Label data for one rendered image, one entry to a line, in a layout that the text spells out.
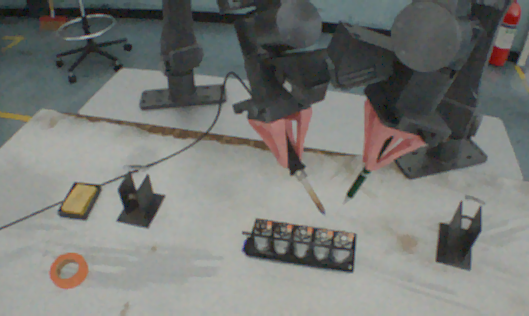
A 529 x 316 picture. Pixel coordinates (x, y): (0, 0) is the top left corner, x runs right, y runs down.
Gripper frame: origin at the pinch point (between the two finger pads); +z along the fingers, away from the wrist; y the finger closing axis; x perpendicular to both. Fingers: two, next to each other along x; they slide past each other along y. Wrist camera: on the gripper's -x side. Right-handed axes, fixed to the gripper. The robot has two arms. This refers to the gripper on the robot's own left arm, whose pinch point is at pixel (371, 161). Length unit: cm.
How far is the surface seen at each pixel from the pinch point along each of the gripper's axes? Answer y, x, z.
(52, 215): -13, -40, 33
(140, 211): -11.8, -24.5, 27.6
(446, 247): 2.6, 19.8, 11.1
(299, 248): 0.8, -2.8, 16.4
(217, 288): 3.6, -12.7, 24.1
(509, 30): -188, 192, -3
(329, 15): -250, 89, 50
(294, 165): -6.0, -5.9, 7.5
